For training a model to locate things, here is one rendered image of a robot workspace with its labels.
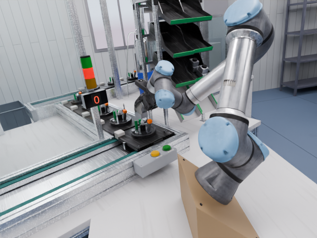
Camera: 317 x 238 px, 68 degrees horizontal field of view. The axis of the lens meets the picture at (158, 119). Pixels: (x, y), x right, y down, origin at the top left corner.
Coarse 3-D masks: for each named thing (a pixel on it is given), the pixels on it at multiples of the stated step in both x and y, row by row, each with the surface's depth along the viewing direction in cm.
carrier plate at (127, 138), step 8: (160, 128) 133; (120, 136) 129; (128, 136) 128; (152, 136) 125; (160, 136) 124; (168, 136) 125; (128, 144) 121; (136, 144) 118; (144, 144) 117; (152, 144) 119
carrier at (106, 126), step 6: (114, 114) 149; (120, 114) 146; (126, 114) 161; (102, 120) 150; (108, 120) 154; (114, 120) 143; (120, 120) 146; (126, 120) 144; (132, 120) 150; (144, 120) 147; (102, 126) 146; (108, 126) 145; (114, 126) 143; (120, 126) 142; (126, 126) 142; (132, 126) 141; (108, 132) 138
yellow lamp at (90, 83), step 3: (93, 78) 115; (87, 81) 114; (90, 81) 114; (93, 81) 115; (87, 84) 115; (90, 84) 114; (93, 84) 115; (87, 87) 115; (90, 87) 115; (93, 87) 115
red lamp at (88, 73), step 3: (84, 69) 112; (87, 69) 112; (90, 69) 112; (84, 72) 112; (87, 72) 112; (90, 72) 113; (93, 72) 115; (84, 75) 113; (87, 75) 113; (90, 75) 113; (93, 75) 114; (84, 78) 114; (87, 78) 113; (90, 78) 114
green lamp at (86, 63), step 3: (90, 57) 112; (81, 60) 111; (84, 60) 110; (87, 60) 110; (90, 60) 112; (81, 63) 112; (84, 63) 111; (87, 63) 111; (90, 63) 112; (84, 66) 111; (87, 66) 111; (90, 66) 112
